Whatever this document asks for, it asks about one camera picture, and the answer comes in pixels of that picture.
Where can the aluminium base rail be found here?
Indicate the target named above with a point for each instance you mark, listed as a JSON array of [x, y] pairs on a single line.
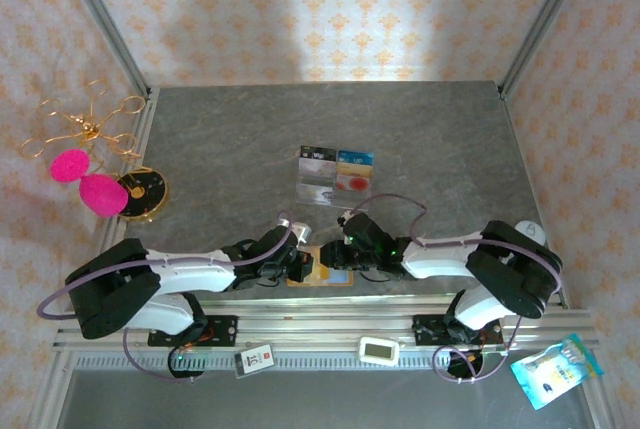
[[320, 321]]

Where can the black VIP card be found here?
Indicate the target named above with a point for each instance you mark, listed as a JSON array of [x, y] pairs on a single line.
[[317, 154]]

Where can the blue VIP card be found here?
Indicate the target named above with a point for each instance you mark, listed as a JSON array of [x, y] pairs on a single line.
[[355, 156]]

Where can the grey metal shelf panel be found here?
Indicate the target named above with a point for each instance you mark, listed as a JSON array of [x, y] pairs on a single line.
[[300, 399]]

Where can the pink round sponge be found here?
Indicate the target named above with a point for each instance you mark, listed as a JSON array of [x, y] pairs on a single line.
[[70, 166]]

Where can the aluminium frame post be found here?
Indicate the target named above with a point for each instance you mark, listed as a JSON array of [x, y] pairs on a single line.
[[545, 19], [100, 19]]

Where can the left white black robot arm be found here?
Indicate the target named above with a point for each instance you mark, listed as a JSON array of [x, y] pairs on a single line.
[[190, 274]]

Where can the clear acrylic card stand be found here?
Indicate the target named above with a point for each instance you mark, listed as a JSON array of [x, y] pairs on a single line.
[[350, 196]]

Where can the patterned backdrop cloth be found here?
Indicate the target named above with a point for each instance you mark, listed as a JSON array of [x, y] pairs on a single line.
[[320, 9]]

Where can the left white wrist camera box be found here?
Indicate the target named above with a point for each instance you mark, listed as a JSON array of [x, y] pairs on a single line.
[[300, 231]]

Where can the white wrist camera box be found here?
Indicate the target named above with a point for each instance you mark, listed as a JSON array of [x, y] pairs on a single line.
[[300, 231], [344, 220]]

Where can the white number label card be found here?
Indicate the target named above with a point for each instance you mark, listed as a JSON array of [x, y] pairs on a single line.
[[254, 361]]

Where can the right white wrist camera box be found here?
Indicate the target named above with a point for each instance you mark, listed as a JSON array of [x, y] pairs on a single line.
[[344, 220]]

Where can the grey white card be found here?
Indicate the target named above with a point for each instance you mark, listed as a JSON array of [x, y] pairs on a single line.
[[315, 193]]

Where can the tan gold card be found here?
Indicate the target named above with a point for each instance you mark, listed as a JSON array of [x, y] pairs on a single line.
[[321, 276]]

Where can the white digital timer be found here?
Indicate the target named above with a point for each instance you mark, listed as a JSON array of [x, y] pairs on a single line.
[[378, 349]]

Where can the orange leather card holder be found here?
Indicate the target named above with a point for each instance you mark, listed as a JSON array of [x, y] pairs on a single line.
[[320, 276]]

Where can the aluminium table side rail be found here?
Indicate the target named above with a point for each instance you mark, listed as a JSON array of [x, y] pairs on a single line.
[[145, 119], [510, 114]]

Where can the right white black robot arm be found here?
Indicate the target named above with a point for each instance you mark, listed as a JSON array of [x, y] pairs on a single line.
[[440, 264]]

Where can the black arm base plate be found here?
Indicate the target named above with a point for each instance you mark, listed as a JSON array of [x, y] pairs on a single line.
[[225, 329], [425, 329]]

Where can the white pink card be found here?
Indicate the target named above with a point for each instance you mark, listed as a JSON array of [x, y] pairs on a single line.
[[315, 166]]

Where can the black gold round plate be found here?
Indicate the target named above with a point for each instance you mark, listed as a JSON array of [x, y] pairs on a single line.
[[147, 194]]

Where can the blue toothbrush package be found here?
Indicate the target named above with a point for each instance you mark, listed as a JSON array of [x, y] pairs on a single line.
[[555, 371]]

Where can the pink oval sponge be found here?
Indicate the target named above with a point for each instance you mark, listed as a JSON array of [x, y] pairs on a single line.
[[102, 196]]

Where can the red flower card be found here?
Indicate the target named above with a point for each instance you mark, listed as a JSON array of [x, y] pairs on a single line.
[[355, 183]]

